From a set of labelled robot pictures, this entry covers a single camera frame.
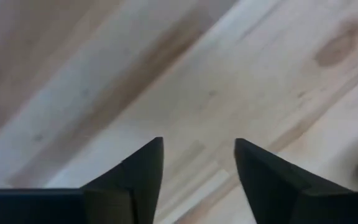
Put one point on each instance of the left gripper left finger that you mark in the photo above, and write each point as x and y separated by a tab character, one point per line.
120	193

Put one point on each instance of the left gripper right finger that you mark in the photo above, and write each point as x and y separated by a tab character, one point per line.
284	196

